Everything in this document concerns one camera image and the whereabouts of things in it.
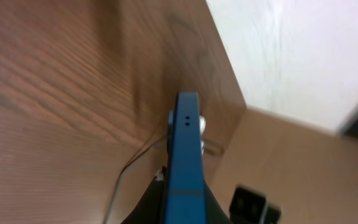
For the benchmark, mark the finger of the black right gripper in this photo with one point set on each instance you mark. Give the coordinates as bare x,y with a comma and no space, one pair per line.
148,209

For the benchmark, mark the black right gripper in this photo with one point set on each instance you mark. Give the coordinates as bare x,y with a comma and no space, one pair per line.
247,207

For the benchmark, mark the blue Galaxy smartphone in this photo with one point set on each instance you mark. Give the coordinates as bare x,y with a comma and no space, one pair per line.
184,194

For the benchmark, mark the white power strip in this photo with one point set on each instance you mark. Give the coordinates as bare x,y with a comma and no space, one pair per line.
202,129

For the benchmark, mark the tan cardboard box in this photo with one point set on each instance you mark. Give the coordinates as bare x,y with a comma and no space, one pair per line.
312,176

